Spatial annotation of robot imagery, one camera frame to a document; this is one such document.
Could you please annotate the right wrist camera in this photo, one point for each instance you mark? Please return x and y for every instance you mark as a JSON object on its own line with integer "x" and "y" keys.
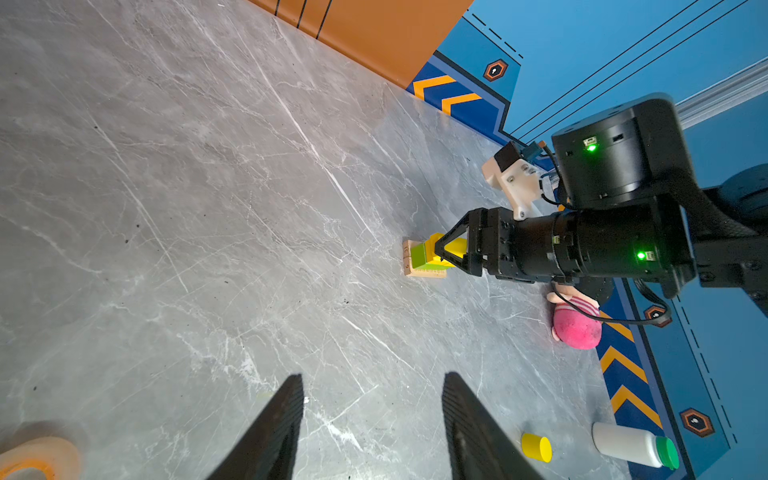
{"x": 524, "y": 184}

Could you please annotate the plush doll pink black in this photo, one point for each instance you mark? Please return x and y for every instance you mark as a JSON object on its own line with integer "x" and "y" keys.
{"x": 572, "y": 323}

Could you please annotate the natural wood block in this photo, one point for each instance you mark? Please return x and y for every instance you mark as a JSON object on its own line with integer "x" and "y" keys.
{"x": 407, "y": 258}
{"x": 434, "y": 274}

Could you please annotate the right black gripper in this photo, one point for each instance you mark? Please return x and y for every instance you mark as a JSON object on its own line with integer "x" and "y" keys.
{"x": 644, "y": 241}

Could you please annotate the yellow cylinder block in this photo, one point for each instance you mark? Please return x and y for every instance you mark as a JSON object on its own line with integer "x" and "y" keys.
{"x": 536, "y": 447}

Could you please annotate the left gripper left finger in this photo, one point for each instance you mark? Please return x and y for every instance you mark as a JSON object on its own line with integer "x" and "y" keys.
{"x": 268, "y": 448}

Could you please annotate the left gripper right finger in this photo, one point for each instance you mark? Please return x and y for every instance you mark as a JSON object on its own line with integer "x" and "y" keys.
{"x": 477, "y": 446}

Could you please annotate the small orange cup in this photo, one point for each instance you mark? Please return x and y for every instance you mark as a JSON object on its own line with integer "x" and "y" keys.
{"x": 54, "y": 457}

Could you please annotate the white bottle green cap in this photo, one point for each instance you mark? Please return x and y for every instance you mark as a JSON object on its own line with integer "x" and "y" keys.
{"x": 635, "y": 445}

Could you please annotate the yellow long block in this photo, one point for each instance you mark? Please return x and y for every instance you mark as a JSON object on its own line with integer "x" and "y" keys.
{"x": 457, "y": 247}

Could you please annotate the green rectangular block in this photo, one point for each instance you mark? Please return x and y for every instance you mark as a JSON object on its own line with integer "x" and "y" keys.
{"x": 418, "y": 253}

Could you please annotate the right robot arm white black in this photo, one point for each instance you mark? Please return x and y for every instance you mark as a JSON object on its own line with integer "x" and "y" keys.
{"x": 635, "y": 153}

